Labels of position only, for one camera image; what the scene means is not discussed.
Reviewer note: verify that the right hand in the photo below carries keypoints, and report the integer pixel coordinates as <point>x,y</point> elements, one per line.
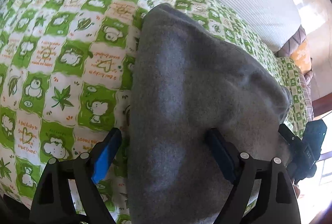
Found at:
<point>296,190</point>

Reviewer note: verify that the grey fleece pants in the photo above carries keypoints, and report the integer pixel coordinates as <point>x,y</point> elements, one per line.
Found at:
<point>185,81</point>

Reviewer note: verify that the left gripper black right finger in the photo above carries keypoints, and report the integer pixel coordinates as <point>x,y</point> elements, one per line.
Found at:
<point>262,191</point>

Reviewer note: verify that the green white patterned quilt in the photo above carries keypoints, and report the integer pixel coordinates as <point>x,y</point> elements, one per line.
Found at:
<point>66,76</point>

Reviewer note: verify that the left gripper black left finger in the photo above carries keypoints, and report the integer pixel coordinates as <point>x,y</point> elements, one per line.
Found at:
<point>53,203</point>

